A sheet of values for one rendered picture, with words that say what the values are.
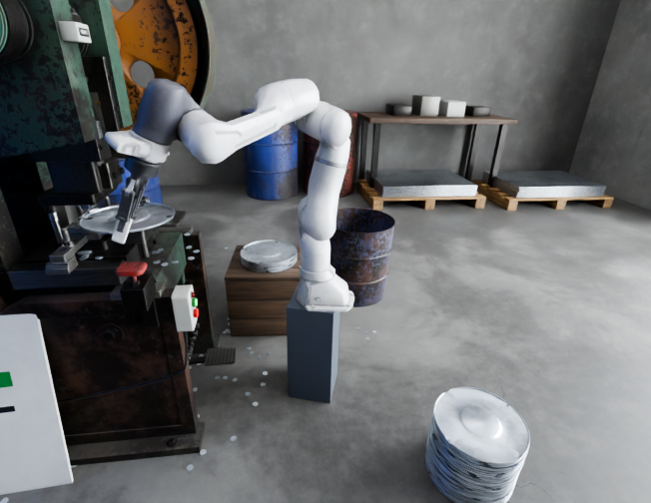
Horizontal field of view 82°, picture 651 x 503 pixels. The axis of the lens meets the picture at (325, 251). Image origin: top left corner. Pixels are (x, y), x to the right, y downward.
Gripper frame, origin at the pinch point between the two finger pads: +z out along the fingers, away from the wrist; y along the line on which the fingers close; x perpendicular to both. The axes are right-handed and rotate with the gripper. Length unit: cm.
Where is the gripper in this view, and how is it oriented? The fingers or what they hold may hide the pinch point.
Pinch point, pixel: (122, 230)
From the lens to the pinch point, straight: 109.1
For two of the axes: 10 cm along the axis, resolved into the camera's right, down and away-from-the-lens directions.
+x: -8.8, -3.6, -2.9
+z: -4.5, 8.3, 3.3
